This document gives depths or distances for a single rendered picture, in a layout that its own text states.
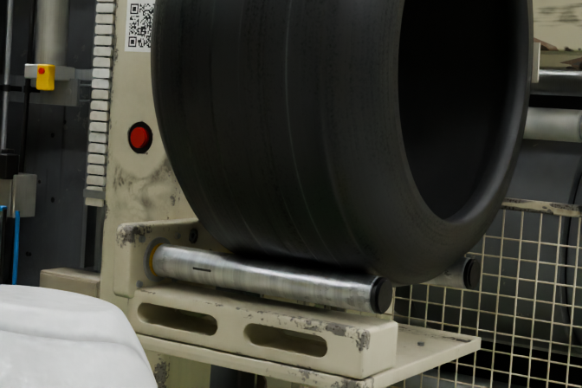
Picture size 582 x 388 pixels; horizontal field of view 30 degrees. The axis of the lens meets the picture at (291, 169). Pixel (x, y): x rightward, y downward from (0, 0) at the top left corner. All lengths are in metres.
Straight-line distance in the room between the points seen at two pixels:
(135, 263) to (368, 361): 0.35
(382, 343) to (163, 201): 0.41
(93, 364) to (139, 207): 1.03
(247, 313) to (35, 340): 0.82
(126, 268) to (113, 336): 0.87
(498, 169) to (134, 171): 0.52
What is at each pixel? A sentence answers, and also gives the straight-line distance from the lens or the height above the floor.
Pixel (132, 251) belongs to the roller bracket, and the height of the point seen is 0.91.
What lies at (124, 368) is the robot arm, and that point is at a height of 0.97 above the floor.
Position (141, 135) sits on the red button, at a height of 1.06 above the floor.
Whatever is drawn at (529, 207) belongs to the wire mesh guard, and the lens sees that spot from 1.71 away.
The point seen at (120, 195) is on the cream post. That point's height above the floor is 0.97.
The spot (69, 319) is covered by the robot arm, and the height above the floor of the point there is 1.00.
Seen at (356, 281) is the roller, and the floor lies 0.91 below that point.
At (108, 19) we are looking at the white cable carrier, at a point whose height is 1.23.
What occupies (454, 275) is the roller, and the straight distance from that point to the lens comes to 1.55.
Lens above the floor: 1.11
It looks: 3 degrees down
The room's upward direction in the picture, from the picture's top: 4 degrees clockwise
